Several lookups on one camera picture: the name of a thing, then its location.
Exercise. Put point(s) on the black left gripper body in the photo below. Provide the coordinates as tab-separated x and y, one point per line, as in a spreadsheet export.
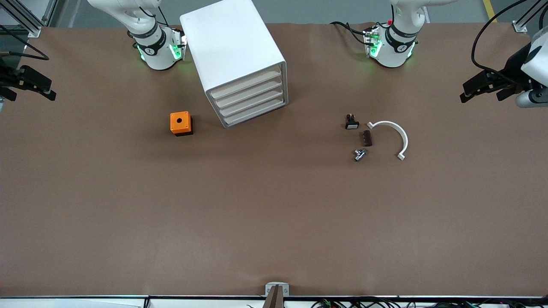
512	68

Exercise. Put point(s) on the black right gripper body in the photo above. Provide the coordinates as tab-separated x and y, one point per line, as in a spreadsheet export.
9	78

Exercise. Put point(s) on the beige cabinet drawer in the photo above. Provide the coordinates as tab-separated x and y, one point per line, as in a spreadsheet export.
246	84
248	112
248	103
248	93

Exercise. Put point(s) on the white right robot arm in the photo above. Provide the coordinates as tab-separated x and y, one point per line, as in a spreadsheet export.
158	55

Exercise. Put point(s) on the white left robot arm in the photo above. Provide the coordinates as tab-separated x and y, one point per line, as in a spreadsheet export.
396	51

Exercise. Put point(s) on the black and white push button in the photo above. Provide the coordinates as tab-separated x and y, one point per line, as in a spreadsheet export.
352	124

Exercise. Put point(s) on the white drawer cabinet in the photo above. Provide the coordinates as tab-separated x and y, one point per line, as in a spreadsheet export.
231	42

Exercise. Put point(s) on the white curved plastic clip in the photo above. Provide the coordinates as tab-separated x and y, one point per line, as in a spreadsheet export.
405	141

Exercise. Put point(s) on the brown terminal block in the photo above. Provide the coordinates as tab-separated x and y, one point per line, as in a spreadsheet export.
366	138

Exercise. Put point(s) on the orange box with black base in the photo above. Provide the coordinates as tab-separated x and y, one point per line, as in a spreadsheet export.
180	122

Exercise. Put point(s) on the aluminium frame profile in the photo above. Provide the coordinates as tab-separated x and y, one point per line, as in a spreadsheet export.
34	31
520	26

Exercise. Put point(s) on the silver metal key switch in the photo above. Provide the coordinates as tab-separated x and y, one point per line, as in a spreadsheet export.
358	155

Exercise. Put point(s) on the grey bracket with brown post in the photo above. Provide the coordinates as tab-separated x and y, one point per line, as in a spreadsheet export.
277	295

